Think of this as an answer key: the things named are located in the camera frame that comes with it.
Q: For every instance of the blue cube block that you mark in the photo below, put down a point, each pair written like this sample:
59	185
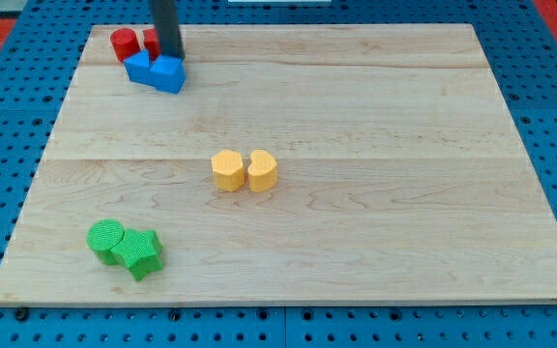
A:
168	74

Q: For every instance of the yellow hexagon block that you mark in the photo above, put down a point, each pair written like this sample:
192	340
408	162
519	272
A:
228	170

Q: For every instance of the yellow heart block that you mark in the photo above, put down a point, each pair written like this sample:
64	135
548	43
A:
263	171

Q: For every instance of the wooden board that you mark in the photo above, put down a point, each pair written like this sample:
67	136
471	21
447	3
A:
402	179

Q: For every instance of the green star block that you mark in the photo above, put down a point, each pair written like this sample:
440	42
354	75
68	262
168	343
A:
139	252

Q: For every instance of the blue triangular block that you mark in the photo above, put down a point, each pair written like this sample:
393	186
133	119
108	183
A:
138	68

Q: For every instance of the red block behind rod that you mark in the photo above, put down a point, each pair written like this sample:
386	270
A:
151	43

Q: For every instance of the green cylinder block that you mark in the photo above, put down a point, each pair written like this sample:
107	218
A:
102	237

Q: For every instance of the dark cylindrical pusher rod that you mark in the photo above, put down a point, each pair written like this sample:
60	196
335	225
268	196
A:
166	22

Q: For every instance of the red cylinder block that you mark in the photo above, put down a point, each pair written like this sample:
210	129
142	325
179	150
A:
125	43

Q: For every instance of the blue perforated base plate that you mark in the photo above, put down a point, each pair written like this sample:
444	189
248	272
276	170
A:
37	62

